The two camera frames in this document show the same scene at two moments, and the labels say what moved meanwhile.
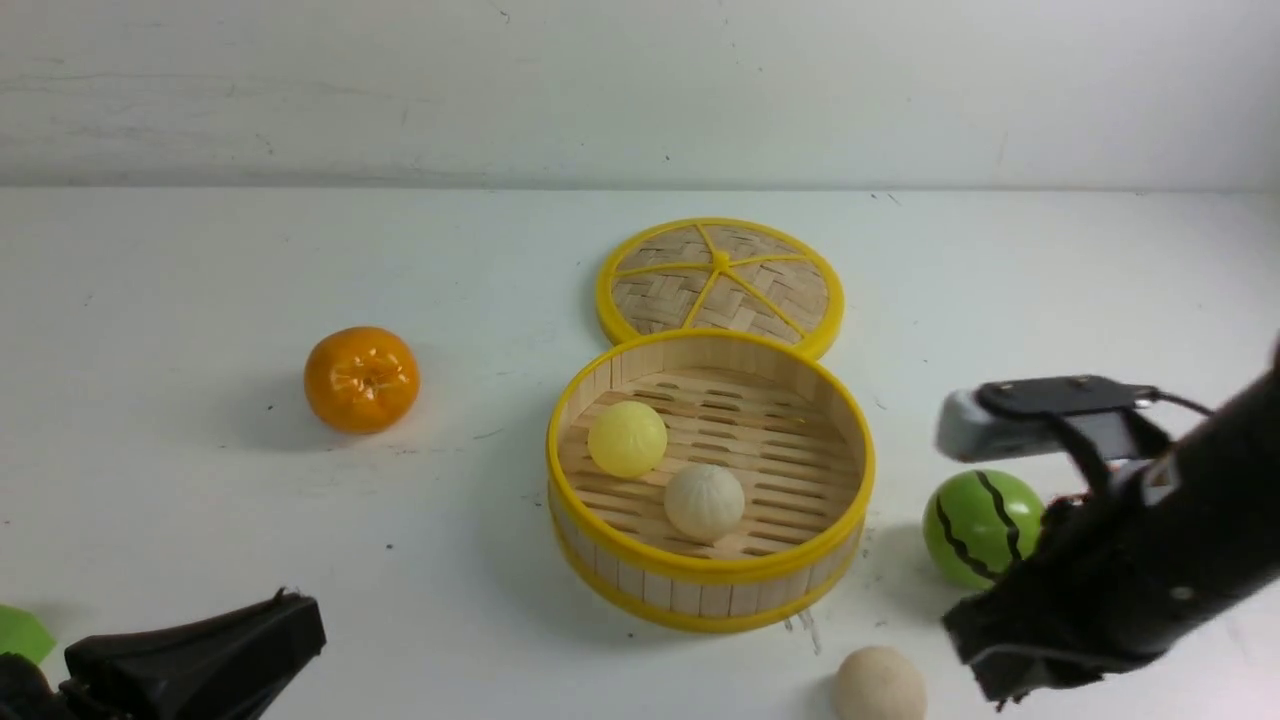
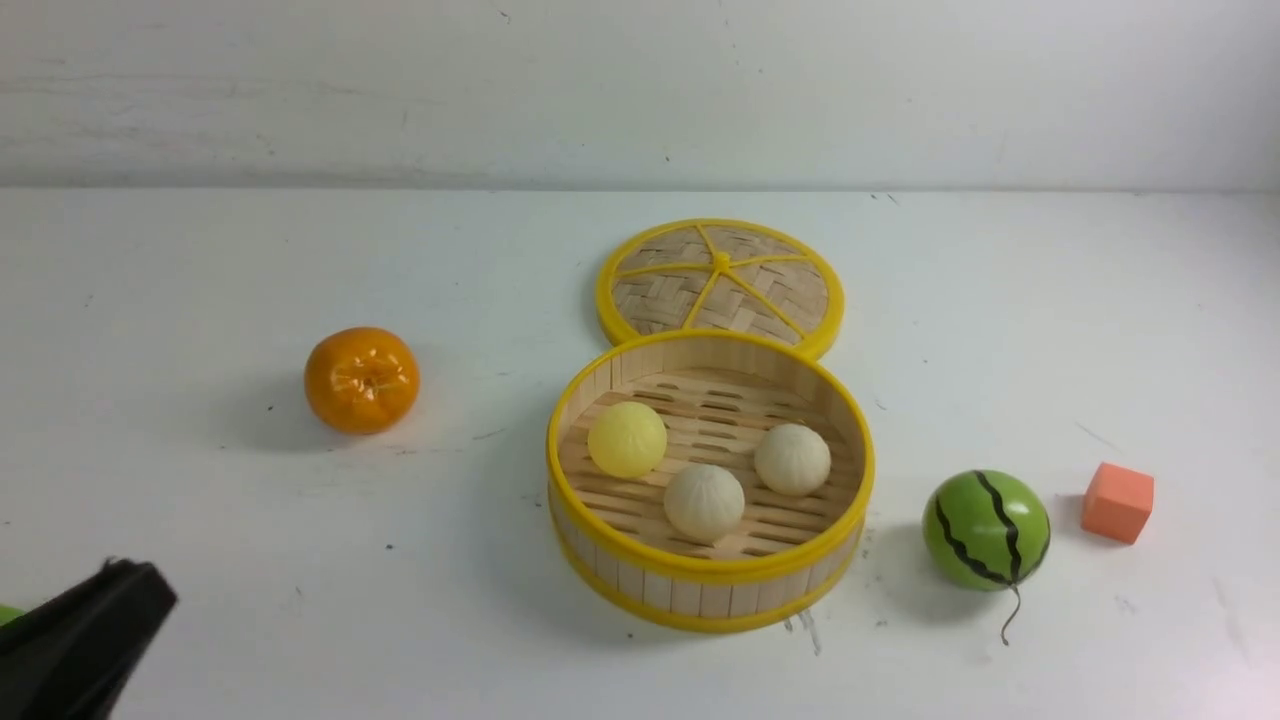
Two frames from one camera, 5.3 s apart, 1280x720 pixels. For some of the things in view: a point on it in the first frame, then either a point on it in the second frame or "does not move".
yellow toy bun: x=627 y=439 does not move
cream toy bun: x=879 y=683 to x=792 y=460
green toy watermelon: x=979 y=523 does not move
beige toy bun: x=704 y=503 does not move
